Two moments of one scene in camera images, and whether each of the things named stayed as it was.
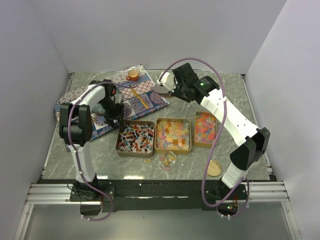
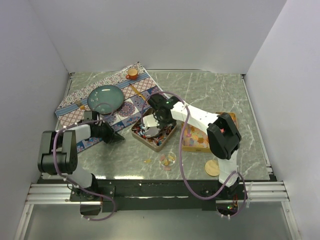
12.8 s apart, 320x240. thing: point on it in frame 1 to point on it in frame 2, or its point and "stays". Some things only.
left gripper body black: (113, 111) to (99, 132)
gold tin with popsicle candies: (173, 134) to (195, 140)
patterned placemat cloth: (139, 95) stays
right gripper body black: (179, 92) to (162, 122)
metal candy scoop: (159, 89) to (151, 131)
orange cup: (133, 75) stays
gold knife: (136, 94) to (137, 91)
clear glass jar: (167, 160) stays
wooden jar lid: (214, 168) stays
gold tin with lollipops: (136, 139) to (155, 143)
